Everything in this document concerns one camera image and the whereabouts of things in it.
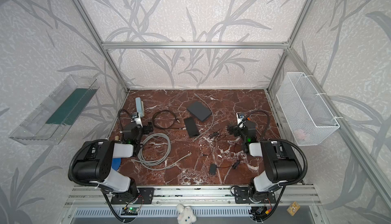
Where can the light blue rectangular block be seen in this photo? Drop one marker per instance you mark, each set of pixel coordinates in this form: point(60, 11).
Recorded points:
point(139, 107)

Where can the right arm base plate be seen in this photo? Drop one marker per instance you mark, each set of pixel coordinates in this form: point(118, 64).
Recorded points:
point(246, 195)

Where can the clear acrylic wall shelf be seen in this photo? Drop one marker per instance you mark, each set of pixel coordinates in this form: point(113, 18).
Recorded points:
point(53, 118)

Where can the black power adapter with cable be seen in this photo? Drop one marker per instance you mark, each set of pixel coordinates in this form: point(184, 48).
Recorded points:
point(217, 135)

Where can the white plush toy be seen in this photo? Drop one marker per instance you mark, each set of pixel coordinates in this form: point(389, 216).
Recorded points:
point(186, 215)

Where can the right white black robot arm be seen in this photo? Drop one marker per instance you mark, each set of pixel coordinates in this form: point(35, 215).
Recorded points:
point(284, 162)

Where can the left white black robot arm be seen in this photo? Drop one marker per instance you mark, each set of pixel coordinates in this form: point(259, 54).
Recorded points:
point(92, 164)

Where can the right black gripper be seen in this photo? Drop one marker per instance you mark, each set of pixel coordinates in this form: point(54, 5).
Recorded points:
point(235, 129)

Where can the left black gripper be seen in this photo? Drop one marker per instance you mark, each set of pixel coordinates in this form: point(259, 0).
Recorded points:
point(146, 126)

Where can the white wire mesh basket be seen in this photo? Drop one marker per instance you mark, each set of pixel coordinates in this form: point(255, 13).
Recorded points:
point(304, 108)

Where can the green lit controller board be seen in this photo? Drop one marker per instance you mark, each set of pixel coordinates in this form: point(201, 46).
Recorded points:
point(130, 211)

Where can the blue trowel wooden handle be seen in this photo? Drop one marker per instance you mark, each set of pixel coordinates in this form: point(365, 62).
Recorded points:
point(116, 161)

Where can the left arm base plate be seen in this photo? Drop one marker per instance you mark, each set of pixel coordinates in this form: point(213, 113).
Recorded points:
point(141, 196)

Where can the black network switch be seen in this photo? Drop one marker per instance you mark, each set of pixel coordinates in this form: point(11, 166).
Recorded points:
point(191, 127)

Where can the dark grey flat box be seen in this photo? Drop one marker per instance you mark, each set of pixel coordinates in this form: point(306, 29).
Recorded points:
point(198, 110)

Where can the pink object in basket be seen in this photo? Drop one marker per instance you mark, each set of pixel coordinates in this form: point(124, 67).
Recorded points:
point(300, 135)

